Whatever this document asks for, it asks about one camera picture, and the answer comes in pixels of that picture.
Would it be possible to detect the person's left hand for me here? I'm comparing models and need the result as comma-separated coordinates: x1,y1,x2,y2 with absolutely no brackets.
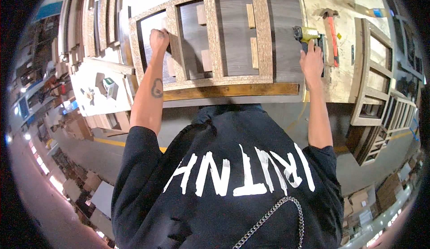
149,28,170,53

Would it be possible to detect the brown wooden strip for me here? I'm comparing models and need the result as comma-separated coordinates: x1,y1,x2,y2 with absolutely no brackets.
163,83,300,102

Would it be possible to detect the yellow pneumatic nail gun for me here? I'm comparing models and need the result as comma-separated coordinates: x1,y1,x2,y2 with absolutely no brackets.
293,26,325,78

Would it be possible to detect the grey wood-grain panel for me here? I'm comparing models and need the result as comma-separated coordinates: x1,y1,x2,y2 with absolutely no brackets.
118,0,305,108

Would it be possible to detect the yellow air hose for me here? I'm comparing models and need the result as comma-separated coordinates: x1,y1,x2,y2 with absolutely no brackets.
285,91,310,133

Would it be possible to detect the red handled hammer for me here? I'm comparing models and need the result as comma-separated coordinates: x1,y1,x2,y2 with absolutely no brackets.
319,8,340,68

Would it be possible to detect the person's right hand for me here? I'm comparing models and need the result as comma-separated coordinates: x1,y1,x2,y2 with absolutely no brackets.
299,40,324,88

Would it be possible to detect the person's body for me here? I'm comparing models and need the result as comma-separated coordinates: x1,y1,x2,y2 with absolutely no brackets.
111,104,344,249

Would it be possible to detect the stack of wooden frames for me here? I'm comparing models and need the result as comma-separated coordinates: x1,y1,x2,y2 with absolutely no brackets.
346,17,424,167

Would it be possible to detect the particle board frame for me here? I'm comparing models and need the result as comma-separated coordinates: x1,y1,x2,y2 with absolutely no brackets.
129,0,274,91

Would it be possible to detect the small green white box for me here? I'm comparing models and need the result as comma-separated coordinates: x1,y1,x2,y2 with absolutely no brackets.
102,77,116,95

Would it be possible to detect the row of stacked wood panels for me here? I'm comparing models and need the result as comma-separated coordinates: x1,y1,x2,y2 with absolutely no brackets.
57,0,125,69

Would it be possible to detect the white side table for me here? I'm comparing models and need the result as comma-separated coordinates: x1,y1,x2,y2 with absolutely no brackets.
70,57,135,118

